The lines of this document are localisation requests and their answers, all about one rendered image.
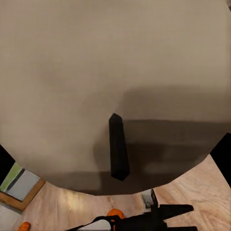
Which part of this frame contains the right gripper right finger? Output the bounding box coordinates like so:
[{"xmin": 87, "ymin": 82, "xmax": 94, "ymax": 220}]
[{"xmin": 210, "ymin": 133, "xmax": 231, "ymax": 187}]

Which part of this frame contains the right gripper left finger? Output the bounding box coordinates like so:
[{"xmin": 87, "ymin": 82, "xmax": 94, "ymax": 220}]
[{"xmin": 0, "ymin": 145, "xmax": 16, "ymax": 186}]

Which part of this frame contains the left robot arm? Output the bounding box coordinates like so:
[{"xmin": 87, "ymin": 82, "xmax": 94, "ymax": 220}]
[{"xmin": 67, "ymin": 189, "xmax": 198, "ymax": 231}]

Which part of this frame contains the pillar candle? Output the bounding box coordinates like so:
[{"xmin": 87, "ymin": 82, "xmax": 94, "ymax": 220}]
[{"xmin": 0, "ymin": 0, "xmax": 231, "ymax": 196}]

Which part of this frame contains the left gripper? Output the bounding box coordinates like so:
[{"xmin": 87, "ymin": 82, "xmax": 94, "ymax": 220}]
[{"xmin": 129, "ymin": 204, "xmax": 198, "ymax": 231}]

